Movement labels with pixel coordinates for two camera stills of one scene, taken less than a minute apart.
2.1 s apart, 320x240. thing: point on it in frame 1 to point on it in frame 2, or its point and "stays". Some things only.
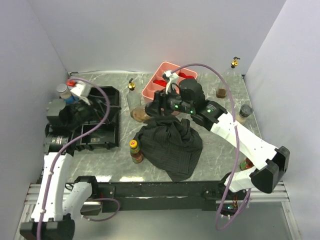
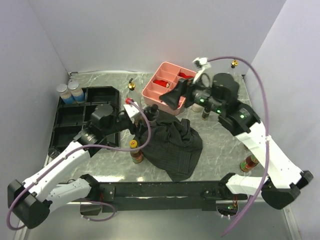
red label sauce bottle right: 246,164 stays
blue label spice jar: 66,94 stays
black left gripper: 95,114 to 137,129
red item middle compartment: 161,82 stays
